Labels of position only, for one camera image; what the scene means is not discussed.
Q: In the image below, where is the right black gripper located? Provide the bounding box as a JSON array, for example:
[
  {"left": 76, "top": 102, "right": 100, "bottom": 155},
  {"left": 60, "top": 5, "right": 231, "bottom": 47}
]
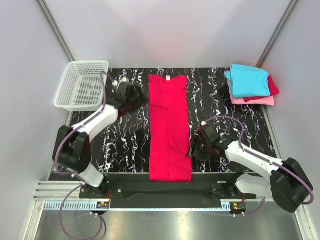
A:
[{"left": 185, "top": 134, "right": 212, "bottom": 162}]

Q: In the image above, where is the crimson t shirt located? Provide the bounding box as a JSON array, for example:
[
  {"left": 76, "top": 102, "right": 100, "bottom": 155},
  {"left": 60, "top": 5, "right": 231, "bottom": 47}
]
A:
[
  {"left": 148, "top": 74, "right": 192, "bottom": 182},
  {"left": 244, "top": 75, "right": 280, "bottom": 103}
]

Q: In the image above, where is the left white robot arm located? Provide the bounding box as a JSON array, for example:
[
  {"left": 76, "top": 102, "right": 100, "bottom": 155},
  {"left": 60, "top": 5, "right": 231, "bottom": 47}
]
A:
[{"left": 52, "top": 80, "right": 149, "bottom": 198}]

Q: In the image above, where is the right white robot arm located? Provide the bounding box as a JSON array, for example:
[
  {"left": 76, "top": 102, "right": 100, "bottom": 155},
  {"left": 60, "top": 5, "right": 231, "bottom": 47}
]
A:
[{"left": 187, "top": 124, "right": 315, "bottom": 213}]

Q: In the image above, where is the white plastic basket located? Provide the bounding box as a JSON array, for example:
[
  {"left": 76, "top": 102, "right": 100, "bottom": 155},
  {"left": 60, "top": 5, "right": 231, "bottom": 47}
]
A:
[{"left": 53, "top": 60, "right": 109, "bottom": 112}]

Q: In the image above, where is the folded cyan t shirt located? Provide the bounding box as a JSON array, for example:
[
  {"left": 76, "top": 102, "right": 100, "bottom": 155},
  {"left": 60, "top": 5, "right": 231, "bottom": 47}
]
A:
[{"left": 224, "top": 64, "right": 271, "bottom": 98}]

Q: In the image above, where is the folded pink t shirt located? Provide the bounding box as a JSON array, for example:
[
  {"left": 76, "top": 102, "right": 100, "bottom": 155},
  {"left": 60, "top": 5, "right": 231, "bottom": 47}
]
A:
[{"left": 230, "top": 95, "right": 275, "bottom": 106}]

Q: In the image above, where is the folded crimson t shirt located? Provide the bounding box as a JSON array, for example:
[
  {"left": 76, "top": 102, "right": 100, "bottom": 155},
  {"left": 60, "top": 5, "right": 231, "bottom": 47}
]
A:
[{"left": 244, "top": 75, "right": 280, "bottom": 103}]

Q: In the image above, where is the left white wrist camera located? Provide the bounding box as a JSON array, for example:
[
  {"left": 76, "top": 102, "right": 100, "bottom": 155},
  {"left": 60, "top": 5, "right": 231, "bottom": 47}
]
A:
[{"left": 112, "top": 77, "right": 130, "bottom": 89}]

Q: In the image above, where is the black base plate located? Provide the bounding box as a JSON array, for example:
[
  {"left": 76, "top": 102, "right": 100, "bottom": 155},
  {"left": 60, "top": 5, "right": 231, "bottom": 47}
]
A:
[{"left": 79, "top": 172, "right": 243, "bottom": 200}]

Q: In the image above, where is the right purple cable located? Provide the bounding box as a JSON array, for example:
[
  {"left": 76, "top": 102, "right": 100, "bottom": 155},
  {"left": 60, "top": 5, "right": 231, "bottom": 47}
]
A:
[{"left": 201, "top": 115, "right": 315, "bottom": 217}]

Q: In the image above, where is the purple cable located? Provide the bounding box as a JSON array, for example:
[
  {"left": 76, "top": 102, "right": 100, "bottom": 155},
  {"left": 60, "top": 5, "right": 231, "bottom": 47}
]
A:
[
  {"left": 54, "top": 70, "right": 108, "bottom": 238},
  {"left": 201, "top": 115, "right": 315, "bottom": 217}
]

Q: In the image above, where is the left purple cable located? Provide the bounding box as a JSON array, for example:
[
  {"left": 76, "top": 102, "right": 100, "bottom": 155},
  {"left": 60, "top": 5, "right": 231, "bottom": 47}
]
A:
[{"left": 54, "top": 70, "right": 108, "bottom": 238}]

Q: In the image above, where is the left corner aluminium post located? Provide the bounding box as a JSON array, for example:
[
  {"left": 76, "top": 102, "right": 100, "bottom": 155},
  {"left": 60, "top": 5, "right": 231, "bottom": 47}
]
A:
[{"left": 36, "top": 0, "right": 75, "bottom": 62}]

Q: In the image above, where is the corner aluminium post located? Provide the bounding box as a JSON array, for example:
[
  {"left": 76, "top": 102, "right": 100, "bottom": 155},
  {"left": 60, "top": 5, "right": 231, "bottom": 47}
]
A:
[
  {"left": 36, "top": 0, "right": 75, "bottom": 62},
  {"left": 256, "top": 0, "right": 300, "bottom": 68}
]

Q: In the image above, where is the aluminium front rail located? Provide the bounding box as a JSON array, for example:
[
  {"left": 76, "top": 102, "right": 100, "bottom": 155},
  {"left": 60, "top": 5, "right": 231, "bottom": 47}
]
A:
[{"left": 32, "top": 181, "right": 306, "bottom": 212}]

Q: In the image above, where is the right corner aluminium post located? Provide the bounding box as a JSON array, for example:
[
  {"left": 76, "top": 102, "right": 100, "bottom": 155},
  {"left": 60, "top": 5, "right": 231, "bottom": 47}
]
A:
[{"left": 256, "top": 0, "right": 300, "bottom": 68}]

